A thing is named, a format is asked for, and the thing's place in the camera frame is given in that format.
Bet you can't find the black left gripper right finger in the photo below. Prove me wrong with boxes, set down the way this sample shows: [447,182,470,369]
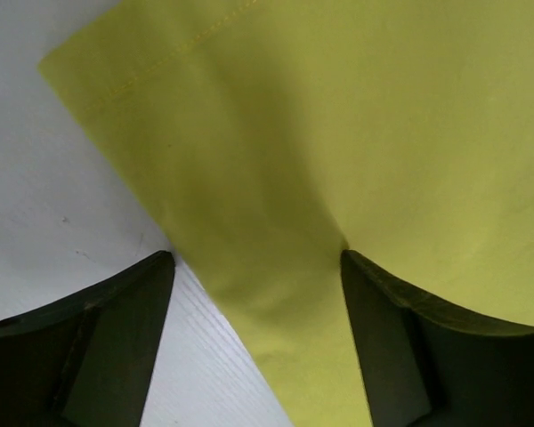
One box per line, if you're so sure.
[340,250,534,426]

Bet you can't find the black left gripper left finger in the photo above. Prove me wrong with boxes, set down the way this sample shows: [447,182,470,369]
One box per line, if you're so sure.
[0,251,175,426]

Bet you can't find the yellow-green trousers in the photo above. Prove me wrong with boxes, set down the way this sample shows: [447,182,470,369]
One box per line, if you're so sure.
[39,1,534,426]

